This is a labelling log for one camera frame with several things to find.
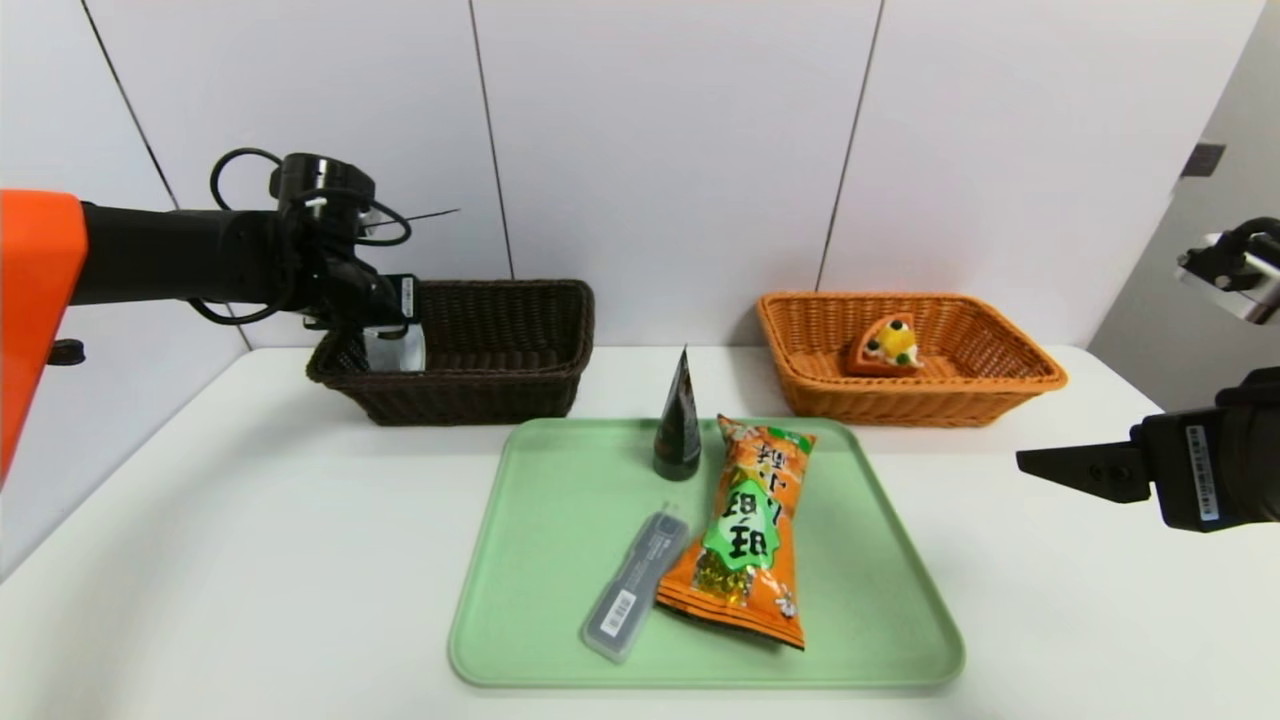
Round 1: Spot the orange wicker basket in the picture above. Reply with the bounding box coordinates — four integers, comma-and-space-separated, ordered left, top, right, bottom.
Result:
756, 291, 1069, 429

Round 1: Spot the grey translucent slim case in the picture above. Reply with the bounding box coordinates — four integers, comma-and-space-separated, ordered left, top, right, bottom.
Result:
582, 505, 691, 663

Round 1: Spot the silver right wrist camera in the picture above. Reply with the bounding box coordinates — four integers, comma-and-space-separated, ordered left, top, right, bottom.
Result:
1176, 218, 1280, 326

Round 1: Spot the dark brown wicker basket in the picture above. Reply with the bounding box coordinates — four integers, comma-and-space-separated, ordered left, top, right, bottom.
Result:
306, 279, 597, 428

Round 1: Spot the white tape roll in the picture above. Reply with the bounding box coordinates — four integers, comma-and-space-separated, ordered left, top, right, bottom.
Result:
362, 322, 429, 374

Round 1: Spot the toy cake slice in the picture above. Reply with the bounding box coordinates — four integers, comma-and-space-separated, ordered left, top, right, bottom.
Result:
846, 313, 923, 378

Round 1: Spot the dark green squeeze tube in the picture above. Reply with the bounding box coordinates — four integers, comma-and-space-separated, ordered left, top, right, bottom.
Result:
653, 346, 702, 482

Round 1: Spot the orange snack bag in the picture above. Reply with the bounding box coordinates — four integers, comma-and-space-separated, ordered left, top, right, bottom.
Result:
655, 415, 816, 651

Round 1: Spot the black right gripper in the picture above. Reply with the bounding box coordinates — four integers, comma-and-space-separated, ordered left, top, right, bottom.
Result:
1015, 367, 1280, 533

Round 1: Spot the light green plastic tray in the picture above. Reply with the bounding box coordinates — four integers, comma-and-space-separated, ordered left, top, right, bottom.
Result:
449, 417, 966, 689

